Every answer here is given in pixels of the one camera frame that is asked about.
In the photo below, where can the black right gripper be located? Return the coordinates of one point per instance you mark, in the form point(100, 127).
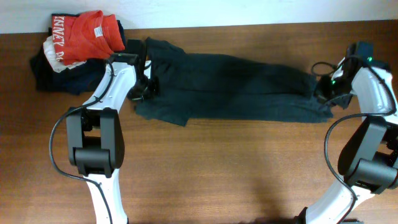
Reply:
point(322, 91)

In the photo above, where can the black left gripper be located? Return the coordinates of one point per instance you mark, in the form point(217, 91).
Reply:
point(153, 88)

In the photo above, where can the dark green t-shirt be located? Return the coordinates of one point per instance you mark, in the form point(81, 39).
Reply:
point(217, 86)

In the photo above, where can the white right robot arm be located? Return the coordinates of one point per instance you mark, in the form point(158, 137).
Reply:
point(367, 164)

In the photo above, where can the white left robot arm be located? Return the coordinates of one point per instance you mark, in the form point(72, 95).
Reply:
point(94, 133)

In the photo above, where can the navy folded shirt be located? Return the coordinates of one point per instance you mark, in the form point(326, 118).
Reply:
point(52, 75)

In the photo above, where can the red folded shirt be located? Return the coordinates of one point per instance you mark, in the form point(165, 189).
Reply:
point(89, 35)

